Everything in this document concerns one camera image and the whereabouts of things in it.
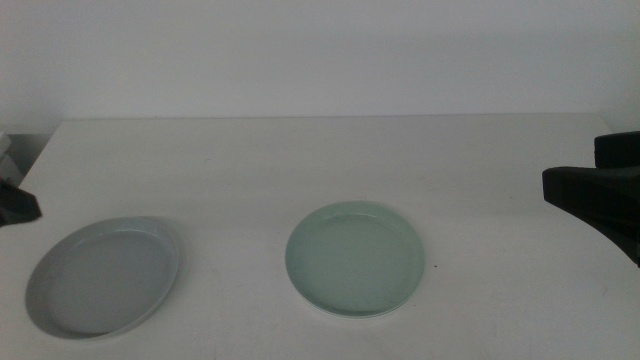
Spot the grey shallow bowl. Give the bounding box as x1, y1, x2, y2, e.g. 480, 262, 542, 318
24, 215, 182, 340

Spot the pale green shallow bowl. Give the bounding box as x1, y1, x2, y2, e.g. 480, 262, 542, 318
284, 200, 427, 320

